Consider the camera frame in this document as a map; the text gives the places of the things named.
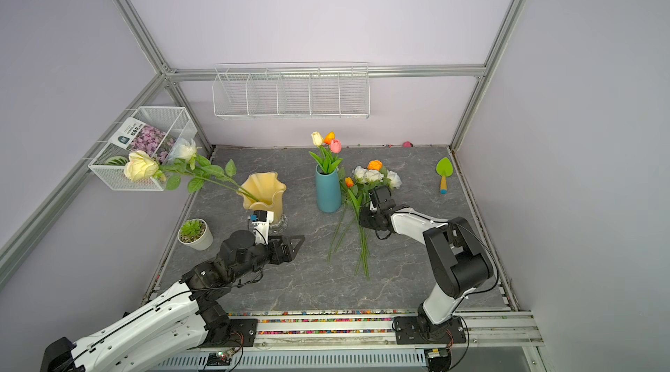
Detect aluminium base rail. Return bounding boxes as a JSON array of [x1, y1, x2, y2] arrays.
[[98, 308, 545, 372]]

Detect green striped ball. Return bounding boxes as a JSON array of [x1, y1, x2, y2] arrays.
[[105, 156, 129, 167]]

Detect white pot green succulent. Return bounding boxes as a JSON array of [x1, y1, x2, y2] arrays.
[[177, 218, 214, 251]]

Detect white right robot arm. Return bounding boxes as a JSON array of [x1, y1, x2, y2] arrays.
[[359, 186, 495, 346]]

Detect seed packet purple flowers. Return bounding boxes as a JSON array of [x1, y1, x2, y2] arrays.
[[109, 117, 176, 164]]

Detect cream white tulip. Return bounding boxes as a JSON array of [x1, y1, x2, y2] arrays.
[[310, 131, 325, 164]]

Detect long white wire basket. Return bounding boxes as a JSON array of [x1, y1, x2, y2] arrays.
[[212, 61, 371, 119]]

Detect square white wire basket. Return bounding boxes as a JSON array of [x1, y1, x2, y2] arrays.
[[88, 106, 197, 192]]

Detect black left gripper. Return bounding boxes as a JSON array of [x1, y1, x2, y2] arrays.
[[231, 233, 305, 281]]

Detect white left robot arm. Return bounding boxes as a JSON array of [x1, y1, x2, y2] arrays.
[[40, 230, 305, 371]]

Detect white blue rose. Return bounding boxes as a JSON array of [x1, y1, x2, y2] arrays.
[[162, 140, 255, 199]]

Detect cream yellow rose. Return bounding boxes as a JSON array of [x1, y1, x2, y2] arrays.
[[123, 151, 260, 203]]

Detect teal cylinder vase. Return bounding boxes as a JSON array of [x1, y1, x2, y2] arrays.
[[315, 165, 342, 213]]

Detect yellow wavy glass vase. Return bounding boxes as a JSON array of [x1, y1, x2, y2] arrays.
[[237, 171, 287, 231]]

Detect pink tulip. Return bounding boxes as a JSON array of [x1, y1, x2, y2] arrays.
[[329, 139, 342, 154]]

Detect green garden trowel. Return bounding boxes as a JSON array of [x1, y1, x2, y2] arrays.
[[435, 157, 454, 194]]

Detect orange ranunculus flower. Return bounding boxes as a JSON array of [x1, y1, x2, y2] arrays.
[[367, 160, 383, 171]]

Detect orange yellow tulip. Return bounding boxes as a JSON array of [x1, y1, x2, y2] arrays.
[[324, 132, 336, 145]]

